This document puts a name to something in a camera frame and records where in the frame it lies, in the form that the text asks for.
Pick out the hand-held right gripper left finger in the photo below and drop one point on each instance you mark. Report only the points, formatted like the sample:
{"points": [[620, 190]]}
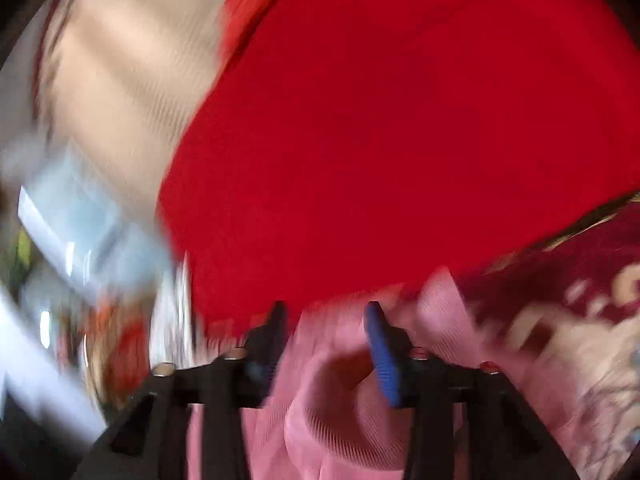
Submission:
{"points": [[270, 345]]}

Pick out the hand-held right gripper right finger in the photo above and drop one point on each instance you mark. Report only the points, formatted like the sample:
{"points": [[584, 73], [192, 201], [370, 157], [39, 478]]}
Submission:
{"points": [[382, 355]]}

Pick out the pink zip jacket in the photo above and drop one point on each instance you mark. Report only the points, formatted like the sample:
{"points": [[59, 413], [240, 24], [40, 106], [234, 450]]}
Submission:
{"points": [[325, 410]]}

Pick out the floral blanket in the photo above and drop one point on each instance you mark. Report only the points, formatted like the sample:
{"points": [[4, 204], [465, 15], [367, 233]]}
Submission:
{"points": [[575, 310]]}

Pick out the red blanket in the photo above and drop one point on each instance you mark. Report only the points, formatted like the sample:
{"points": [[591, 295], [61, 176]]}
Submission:
{"points": [[400, 135]]}

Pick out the silver refrigerator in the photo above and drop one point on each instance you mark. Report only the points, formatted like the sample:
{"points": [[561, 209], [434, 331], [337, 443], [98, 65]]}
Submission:
{"points": [[75, 220]]}

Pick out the beige dotted curtain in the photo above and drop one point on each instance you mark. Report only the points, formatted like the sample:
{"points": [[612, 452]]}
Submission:
{"points": [[125, 85]]}

